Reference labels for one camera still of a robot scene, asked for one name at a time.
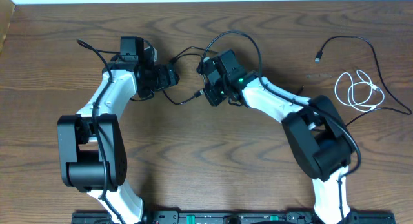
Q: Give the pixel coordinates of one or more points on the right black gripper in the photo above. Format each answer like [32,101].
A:
[213,98]

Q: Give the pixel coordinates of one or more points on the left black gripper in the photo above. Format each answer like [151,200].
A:
[165,81]

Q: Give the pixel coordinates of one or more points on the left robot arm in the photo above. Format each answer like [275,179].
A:
[91,150]

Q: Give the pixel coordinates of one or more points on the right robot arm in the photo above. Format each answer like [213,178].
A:
[319,140]

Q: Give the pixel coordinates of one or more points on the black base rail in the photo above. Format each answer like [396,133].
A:
[175,217]

